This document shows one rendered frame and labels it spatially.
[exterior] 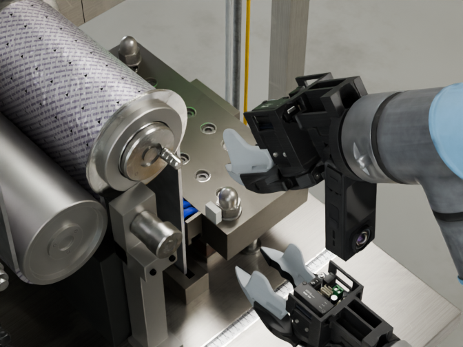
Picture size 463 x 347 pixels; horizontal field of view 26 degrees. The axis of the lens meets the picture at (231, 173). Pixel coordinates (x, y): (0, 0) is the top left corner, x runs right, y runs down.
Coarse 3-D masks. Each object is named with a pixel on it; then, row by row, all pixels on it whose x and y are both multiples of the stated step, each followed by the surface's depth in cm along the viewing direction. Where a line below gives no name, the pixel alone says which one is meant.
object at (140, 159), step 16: (144, 128) 112; (160, 128) 113; (128, 144) 112; (144, 144) 113; (160, 144) 115; (128, 160) 112; (144, 160) 114; (160, 160) 117; (128, 176) 114; (144, 176) 116
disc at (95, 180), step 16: (144, 96) 111; (160, 96) 113; (176, 96) 115; (128, 112) 111; (112, 128) 110; (96, 144) 110; (96, 160) 112; (96, 176) 113; (96, 192) 115; (112, 192) 117
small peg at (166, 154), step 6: (162, 150) 116; (168, 150) 116; (162, 156) 116; (168, 156) 115; (174, 156) 115; (168, 162) 115; (174, 162) 114; (180, 162) 115; (174, 168) 115; (180, 168) 115
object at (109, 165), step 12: (144, 108) 112; (156, 108) 112; (168, 108) 114; (132, 120) 110; (144, 120) 112; (156, 120) 113; (168, 120) 115; (180, 120) 117; (120, 132) 110; (132, 132) 111; (180, 132) 118; (108, 144) 111; (120, 144) 111; (108, 156) 111; (108, 168) 112; (108, 180) 114; (120, 180) 115; (144, 180) 119
